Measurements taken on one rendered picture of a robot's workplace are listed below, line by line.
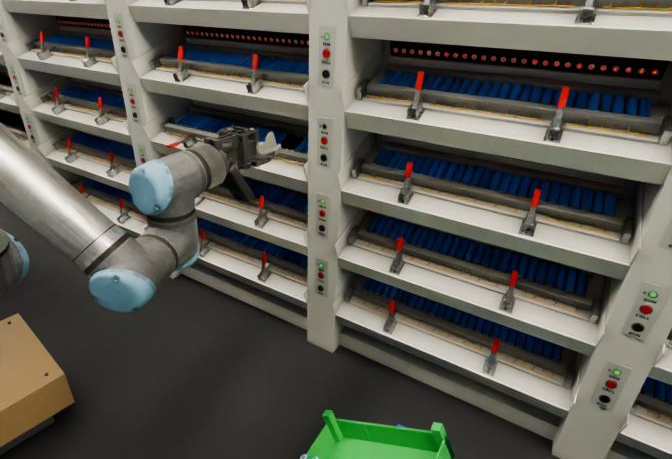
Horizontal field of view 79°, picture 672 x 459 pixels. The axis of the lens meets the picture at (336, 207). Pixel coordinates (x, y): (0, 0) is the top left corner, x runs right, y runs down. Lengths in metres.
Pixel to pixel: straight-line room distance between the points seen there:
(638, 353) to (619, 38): 0.59
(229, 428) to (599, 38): 1.12
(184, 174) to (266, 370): 0.68
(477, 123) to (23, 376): 1.15
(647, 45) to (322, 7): 0.58
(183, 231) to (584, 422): 0.95
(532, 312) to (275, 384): 0.69
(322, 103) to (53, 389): 0.90
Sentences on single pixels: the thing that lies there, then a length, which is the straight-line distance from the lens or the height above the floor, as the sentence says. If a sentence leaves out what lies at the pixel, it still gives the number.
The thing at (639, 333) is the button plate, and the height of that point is 0.41.
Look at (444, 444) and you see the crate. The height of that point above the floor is 0.18.
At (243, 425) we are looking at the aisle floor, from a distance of 1.18.
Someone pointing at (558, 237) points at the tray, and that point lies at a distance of 0.92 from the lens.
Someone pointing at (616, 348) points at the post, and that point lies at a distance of 1.02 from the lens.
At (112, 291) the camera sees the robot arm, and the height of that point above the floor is 0.52.
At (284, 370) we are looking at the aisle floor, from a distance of 1.27.
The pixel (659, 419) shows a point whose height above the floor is 0.18.
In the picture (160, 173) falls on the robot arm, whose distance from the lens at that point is 0.78.
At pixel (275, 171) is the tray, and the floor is 0.54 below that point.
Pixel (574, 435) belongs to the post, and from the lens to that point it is 1.19.
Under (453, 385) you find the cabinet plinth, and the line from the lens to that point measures 1.24.
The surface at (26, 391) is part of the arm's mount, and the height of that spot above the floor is 0.15.
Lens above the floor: 0.94
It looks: 26 degrees down
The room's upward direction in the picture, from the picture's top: 2 degrees clockwise
